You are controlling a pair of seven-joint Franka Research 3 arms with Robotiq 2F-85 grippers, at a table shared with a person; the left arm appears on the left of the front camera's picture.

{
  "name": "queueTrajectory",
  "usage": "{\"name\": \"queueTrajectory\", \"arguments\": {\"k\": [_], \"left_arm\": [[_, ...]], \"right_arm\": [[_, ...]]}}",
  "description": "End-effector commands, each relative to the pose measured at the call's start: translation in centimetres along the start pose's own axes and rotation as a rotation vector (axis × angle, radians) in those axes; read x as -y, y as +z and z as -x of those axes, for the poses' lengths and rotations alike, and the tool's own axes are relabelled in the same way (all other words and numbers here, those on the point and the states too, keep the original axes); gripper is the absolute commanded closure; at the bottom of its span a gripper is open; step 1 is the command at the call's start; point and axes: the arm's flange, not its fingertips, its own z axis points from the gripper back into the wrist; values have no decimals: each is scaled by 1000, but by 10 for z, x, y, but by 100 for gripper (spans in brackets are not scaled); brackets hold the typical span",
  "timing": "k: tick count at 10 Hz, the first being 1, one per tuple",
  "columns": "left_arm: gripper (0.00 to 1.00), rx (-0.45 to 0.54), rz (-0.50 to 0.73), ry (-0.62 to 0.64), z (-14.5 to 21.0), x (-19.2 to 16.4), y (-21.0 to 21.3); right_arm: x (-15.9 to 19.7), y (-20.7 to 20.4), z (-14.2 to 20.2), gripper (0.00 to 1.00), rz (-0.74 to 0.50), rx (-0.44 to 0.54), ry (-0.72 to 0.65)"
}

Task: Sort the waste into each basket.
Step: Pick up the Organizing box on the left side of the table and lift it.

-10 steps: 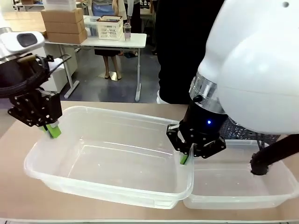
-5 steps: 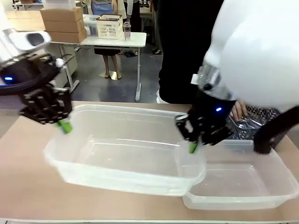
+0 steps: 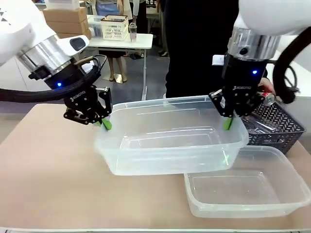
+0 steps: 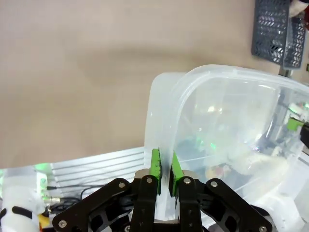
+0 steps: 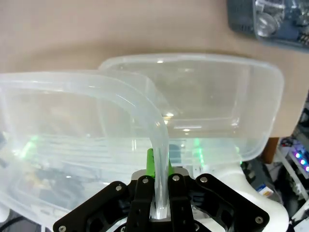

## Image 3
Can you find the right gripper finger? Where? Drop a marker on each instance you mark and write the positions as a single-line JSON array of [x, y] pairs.
[[245, 112], [221, 104]]

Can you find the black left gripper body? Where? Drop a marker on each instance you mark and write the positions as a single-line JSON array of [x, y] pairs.
[[77, 97]]

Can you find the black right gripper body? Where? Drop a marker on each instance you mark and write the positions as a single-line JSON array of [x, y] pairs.
[[243, 82]]

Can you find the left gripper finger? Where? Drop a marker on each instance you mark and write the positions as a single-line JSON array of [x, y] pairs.
[[80, 117], [105, 102]]

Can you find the red can with silver end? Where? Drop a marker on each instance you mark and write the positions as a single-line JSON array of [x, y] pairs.
[[271, 98]]

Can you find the large clear plastic bin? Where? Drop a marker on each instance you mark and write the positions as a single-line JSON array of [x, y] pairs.
[[170, 145]]

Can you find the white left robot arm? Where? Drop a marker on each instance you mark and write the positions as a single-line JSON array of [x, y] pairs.
[[22, 29]]

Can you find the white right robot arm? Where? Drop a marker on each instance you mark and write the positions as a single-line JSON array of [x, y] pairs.
[[267, 17]]

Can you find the crumpled silver waste piece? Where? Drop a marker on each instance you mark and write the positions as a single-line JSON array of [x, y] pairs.
[[262, 131]]

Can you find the dark grey woven plastic basket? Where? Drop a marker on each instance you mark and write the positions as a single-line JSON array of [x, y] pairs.
[[286, 126]]

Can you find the person left hand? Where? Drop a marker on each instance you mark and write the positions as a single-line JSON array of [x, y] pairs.
[[267, 85]]

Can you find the person in black clothes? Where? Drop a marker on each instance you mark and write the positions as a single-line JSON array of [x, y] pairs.
[[194, 48]]

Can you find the small cardboard box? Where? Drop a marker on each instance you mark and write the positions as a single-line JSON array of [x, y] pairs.
[[75, 34]]

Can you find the flat cardboard box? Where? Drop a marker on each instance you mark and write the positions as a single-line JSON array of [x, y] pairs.
[[69, 26]]

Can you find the white folding table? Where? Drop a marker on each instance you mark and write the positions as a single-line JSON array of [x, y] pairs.
[[143, 40]]

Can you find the clear storage box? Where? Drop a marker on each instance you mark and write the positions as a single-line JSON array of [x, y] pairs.
[[94, 25]]

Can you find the clear drink bottle pink band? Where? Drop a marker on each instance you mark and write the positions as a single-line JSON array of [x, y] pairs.
[[132, 32]]

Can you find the cream plastic crate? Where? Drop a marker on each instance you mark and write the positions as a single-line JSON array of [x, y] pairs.
[[114, 28]]

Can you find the shallow clear plastic bin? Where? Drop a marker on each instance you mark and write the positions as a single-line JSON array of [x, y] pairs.
[[243, 194]]

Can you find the large cardboard box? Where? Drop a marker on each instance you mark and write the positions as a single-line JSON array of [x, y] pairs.
[[65, 15]]

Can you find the background person cream coat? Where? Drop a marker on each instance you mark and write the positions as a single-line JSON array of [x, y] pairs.
[[114, 9]]

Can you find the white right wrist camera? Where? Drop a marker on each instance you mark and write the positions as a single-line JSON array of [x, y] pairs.
[[218, 60]]

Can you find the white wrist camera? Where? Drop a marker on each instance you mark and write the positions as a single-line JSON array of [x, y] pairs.
[[218, 60], [75, 43]]

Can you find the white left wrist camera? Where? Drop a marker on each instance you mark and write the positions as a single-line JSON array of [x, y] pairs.
[[75, 43]]

